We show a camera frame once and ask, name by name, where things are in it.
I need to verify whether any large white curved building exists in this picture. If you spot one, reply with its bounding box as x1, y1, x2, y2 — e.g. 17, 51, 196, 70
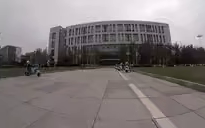
48, 20, 173, 66

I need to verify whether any cluster of bare trees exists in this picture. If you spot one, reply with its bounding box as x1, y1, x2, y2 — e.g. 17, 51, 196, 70
21, 47, 50, 66

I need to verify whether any scooter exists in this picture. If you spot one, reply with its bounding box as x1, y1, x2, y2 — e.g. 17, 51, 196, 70
23, 64, 42, 78

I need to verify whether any group of people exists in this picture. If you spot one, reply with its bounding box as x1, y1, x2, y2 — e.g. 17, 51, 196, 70
114, 61, 134, 74

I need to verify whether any floodlight pole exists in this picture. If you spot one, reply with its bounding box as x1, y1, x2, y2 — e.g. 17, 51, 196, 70
195, 34, 204, 48

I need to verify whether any grey concrete slab pavement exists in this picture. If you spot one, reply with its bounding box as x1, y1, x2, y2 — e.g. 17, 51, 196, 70
0, 67, 205, 128

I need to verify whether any grass lawn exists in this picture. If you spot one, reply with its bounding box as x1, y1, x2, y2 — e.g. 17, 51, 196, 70
133, 65, 205, 88
0, 65, 101, 80

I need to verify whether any person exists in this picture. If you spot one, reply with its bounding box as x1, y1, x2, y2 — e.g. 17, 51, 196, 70
25, 60, 34, 74

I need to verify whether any low grey building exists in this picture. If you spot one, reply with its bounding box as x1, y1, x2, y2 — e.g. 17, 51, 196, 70
0, 45, 23, 65

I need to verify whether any row of dark trees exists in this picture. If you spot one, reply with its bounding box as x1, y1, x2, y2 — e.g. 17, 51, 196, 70
64, 42, 205, 66

